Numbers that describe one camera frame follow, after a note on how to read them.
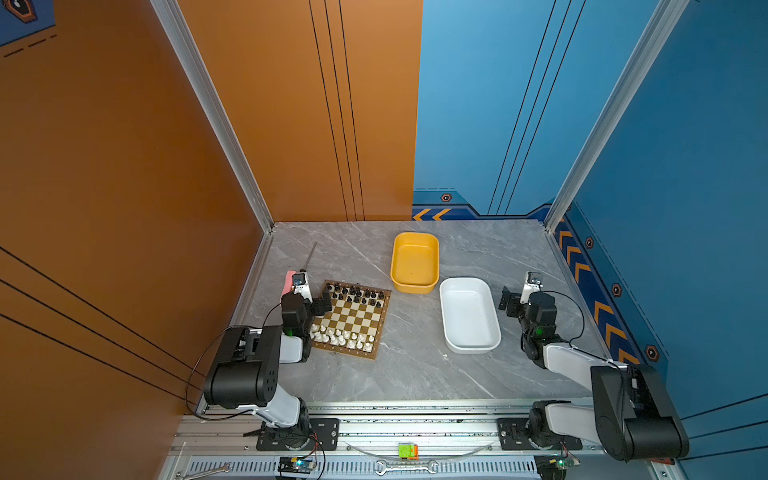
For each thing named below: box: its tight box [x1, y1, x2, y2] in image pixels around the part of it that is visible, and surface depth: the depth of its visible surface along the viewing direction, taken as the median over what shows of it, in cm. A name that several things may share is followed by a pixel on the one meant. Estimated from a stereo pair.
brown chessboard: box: [310, 279, 392, 360], surface depth 93 cm
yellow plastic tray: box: [390, 232, 440, 295], surface depth 108 cm
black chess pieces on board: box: [326, 283, 385, 308], surface depth 99 cm
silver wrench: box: [375, 460, 439, 476], surface depth 71 cm
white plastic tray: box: [439, 277, 502, 354], surface depth 96 cm
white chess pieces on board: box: [309, 323, 375, 352], surface depth 89 cm
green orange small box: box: [398, 442, 419, 461], surface depth 71 cm
